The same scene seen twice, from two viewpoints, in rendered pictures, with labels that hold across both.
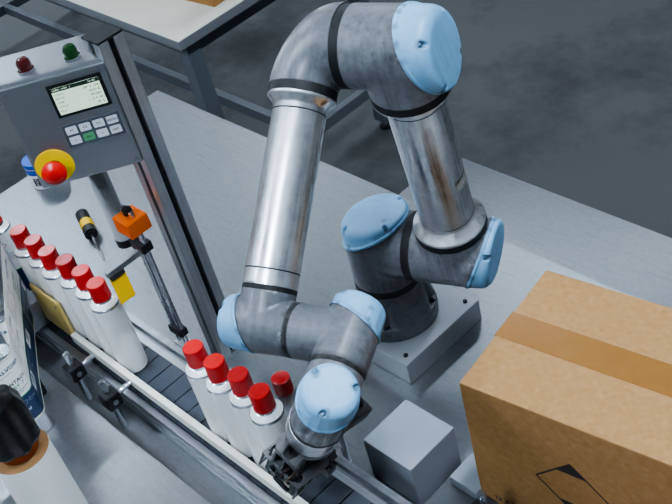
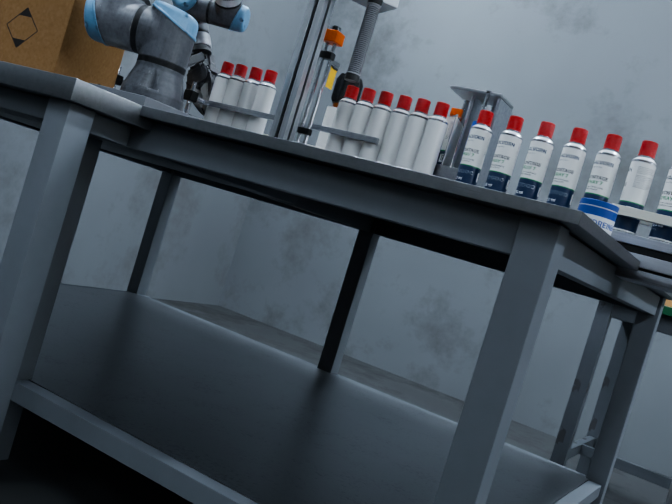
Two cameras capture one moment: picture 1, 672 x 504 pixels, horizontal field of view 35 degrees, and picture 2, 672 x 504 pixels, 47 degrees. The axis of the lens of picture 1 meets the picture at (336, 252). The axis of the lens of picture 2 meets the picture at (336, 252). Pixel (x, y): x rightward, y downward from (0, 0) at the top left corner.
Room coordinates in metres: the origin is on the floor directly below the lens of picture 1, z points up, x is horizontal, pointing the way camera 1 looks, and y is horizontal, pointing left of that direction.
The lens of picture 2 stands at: (3.29, -0.41, 0.70)
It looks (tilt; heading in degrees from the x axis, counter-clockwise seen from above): 1 degrees down; 154
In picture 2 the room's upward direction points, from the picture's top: 17 degrees clockwise
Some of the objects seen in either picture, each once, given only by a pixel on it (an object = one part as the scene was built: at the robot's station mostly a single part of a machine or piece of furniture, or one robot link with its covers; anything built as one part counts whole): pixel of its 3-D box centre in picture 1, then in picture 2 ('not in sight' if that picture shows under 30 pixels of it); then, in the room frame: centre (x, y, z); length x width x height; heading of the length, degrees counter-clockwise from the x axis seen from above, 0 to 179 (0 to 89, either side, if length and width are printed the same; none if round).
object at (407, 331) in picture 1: (391, 291); (156, 82); (1.39, -0.07, 0.93); 0.15 x 0.15 x 0.10
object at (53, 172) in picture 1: (54, 171); not in sight; (1.41, 0.38, 1.33); 0.04 x 0.03 x 0.04; 90
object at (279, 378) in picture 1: (282, 383); not in sight; (1.32, 0.15, 0.85); 0.03 x 0.03 x 0.03
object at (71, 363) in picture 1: (85, 370); not in sight; (1.44, 0.49, 0.89); 0.06 x 0.03 x 0.12; 125
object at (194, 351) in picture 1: (211, 391); (261, 106); (1.21, 0.25, 0.98); 0.05 x 0.05 x 0.20
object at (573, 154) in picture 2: not in sight; (567, 173); (1.93, 0.74, 0.98); 0.05 x 0.05 x 0.20
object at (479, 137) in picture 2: (8, 249); (474, 153); (1.74, 0.61, 0.98); 0.05 x 0.05 x 0.20
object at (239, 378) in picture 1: (255, 418); (232, 100); (1.13, 0.19, 0.98); 0.05 x 0.05 x 0.20
